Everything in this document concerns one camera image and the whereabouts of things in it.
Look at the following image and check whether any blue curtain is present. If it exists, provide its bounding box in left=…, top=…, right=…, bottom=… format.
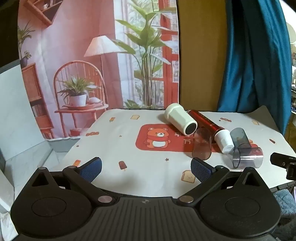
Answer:
left=216, top=0, right=293, bottom=137

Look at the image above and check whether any grey fluffy cloth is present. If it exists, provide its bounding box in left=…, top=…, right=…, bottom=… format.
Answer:
left=272, top=188, right=296, bottom=241

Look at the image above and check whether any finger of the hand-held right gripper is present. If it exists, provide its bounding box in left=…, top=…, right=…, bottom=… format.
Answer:
left=270, top=152, right=296, bottom=181

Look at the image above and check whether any red bottle with white cap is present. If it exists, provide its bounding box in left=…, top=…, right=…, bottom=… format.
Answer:
left=186, top=110, right=235, bottom=154

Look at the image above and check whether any grey transparent cup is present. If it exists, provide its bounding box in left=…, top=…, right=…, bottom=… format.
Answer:
left=230, top=127, right=251, bottom=149

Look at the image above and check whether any white panel board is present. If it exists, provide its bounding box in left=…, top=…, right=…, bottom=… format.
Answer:
left=0, top=64, right=63, bottom=241

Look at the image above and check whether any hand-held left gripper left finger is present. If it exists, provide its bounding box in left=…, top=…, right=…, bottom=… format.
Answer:
left=31, top=157, right=117, bottom=204

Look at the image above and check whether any brown board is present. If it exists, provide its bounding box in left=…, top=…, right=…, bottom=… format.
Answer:
left=177, top=0, right=230, bottom=112

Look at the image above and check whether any room scene wall poster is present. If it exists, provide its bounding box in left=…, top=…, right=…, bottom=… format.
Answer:
left=17, top=0, right=180, bottom=141

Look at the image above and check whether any smoky brown transparent cup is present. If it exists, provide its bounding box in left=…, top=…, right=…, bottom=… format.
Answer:
left=192, top=127, right=213, bottom=161

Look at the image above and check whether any clear transparent cup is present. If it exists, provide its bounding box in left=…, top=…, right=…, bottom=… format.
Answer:
left=231, top=146, right=264, bottom=169

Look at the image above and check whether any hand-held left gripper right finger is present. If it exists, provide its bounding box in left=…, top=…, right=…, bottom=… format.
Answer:
left=177, top=157, right=263, bottom=204

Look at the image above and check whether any bear printed tablecloth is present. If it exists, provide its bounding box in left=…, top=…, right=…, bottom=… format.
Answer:
left=54, top=105, right=296, bottom=198

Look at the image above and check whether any white cup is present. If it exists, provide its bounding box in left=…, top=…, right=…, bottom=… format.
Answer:
left=164, top=103, right=198, bottom=136

